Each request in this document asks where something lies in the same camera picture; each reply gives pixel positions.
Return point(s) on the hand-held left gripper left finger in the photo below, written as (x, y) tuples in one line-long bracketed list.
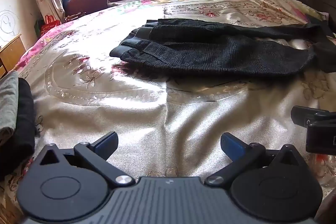
[(109, 144)]

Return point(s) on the wooden cabinet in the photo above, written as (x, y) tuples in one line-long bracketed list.
[(11, 53)]

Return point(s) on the folded black garment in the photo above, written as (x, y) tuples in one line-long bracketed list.
[(23, 129)]

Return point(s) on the red gift bag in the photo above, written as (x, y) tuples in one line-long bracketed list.
[(50, 26)]

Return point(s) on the brown handbag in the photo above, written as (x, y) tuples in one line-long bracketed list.
[(74, 16)]

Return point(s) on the folded grey garment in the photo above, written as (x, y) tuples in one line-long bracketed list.
[(8, 108)]

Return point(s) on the dark green bag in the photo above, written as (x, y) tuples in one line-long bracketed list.
[(39, 27)]

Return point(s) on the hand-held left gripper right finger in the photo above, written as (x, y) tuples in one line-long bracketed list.
[(233, 146)]

